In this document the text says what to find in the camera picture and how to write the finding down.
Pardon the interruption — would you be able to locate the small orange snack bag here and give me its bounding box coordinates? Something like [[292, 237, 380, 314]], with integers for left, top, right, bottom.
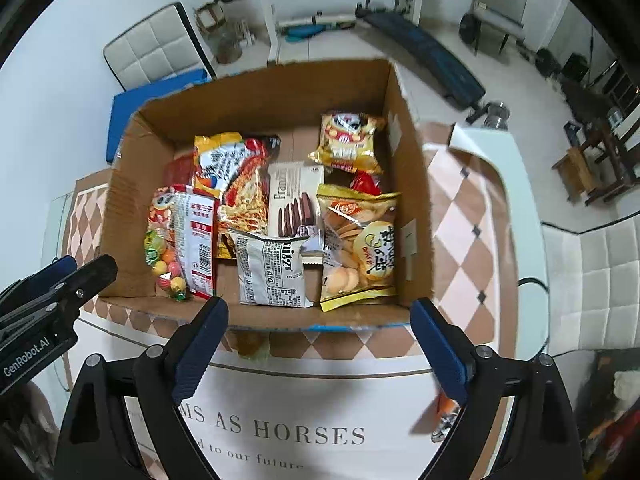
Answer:
[[431, 391, 460, 443]]

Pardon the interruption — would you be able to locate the green gumball candy bag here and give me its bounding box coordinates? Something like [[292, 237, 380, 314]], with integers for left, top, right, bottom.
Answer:
[[143, 230, 189, 301]]

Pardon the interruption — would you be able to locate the orange panda snack bag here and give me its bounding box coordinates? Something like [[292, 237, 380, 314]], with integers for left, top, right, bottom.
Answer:
[[148, 186, 175, 231]]

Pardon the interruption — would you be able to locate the orange jelly cup pack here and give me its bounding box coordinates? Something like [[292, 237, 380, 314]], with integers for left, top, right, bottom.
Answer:
[[228, 330, 270, 362]]

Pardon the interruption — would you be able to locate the white red long packet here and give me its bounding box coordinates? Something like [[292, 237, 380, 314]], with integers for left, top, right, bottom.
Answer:
[[171, 184, 218, 299]]

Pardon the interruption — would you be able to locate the dark red snack packet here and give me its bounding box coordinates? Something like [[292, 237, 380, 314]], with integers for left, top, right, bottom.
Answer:
[[163, 151, 195, 186]]

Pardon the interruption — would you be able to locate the grey white snack packet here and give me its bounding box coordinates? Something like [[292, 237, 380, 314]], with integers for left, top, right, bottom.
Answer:
[[229, 229, 312, 308]]

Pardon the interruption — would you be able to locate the yellow instant noodle packet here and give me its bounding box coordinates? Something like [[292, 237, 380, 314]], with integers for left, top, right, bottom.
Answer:
[[193, 132, 281, 260]]

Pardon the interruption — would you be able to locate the white chocolate wafer packet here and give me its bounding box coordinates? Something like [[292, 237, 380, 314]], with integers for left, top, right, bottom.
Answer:
[[267, 162, 324, 257]]

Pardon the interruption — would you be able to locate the yellow egg biscuit bag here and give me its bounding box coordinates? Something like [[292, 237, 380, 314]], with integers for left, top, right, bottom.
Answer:
[[317, 184, 399, 312]]

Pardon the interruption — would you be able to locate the small red snack packet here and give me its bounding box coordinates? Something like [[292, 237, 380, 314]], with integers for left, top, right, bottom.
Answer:
[[349, 171, 382, 196]]

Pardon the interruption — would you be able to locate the yellow panda snack bag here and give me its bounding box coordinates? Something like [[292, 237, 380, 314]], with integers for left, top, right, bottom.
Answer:
[[308, 112, 386, 174]]

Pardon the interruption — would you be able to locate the white padded chair right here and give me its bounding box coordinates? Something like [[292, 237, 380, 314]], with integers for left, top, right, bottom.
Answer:
[[542, 214, 639, 356]]

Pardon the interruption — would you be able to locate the checkered printed tablecloth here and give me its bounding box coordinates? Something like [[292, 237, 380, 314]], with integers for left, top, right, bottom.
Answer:
[[70, 117, 518, 479]]

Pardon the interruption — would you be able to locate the open cardboard box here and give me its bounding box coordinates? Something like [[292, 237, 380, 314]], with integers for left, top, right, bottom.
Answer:
[[100, 59, 433, 330]]

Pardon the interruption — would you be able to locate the white chair with blue cushion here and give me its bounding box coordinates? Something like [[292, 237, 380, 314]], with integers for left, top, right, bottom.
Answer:
[[103, 2, 215, 164]]

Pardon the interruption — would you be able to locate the dark wooden chair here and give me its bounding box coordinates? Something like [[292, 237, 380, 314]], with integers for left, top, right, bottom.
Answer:
[[580, 120, 639, 206]]

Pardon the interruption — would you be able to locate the black blue sit-up bench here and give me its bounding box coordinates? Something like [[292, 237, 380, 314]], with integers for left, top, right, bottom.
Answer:
[[355, 0, 486, 112]]

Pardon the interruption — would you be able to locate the grey folding chair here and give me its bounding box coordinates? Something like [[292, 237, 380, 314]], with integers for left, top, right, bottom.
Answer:
[[459, 0, 527, 53]]

